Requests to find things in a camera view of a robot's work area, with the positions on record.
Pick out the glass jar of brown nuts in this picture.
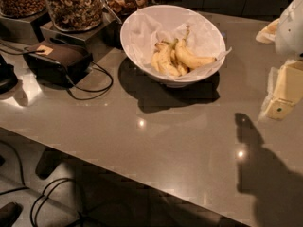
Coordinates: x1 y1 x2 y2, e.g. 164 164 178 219
0 0 45 18

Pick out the black box device with tag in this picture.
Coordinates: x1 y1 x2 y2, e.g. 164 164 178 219
23 41 93 88

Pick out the single yellow banana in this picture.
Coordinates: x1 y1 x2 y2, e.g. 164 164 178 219
175 26 217 69

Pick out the dark metal jar stand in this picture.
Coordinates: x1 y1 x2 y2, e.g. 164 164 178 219
0 11 50 44
41 13 116 61

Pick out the dark shoe on floor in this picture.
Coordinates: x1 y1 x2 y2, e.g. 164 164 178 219
0 202 22 227

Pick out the white ceramic bowl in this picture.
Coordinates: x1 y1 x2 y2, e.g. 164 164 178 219
120 5 231 88

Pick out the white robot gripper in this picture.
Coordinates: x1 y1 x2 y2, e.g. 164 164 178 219
256 0 303 120

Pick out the black round object left edge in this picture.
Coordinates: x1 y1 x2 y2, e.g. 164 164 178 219
0 55 18 94

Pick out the white paper bowl liner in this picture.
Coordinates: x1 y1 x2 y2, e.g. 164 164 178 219
120 5 230 88

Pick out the black cable on floor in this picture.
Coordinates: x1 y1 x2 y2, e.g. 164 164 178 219
0 139 86 227

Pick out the yellow banana bunch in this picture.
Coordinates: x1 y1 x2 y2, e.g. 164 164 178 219
151 39 189 77

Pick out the black cable on table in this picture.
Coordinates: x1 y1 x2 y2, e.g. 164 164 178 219
64 61 115 101

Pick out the glass jar of mixed nuts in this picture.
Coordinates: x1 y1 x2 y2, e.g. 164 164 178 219
45 0 102 32

